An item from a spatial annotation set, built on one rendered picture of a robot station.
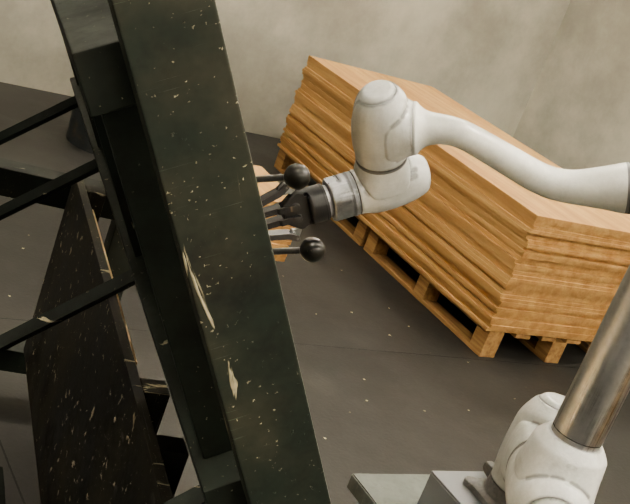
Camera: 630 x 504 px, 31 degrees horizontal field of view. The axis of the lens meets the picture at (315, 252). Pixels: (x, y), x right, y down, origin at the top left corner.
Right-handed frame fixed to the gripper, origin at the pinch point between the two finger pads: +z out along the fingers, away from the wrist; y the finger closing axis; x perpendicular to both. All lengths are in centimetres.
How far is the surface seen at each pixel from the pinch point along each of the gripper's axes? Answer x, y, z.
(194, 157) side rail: 75, 47, 9
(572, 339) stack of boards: -256, -243, -185
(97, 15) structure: 56, 61, 15
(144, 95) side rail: 76, 56, 13
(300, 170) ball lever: 54, 32, -7
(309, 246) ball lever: 54, 20, -6
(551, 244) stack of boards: -247, -178, -174
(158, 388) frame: -8.5, -35.9, 21.8
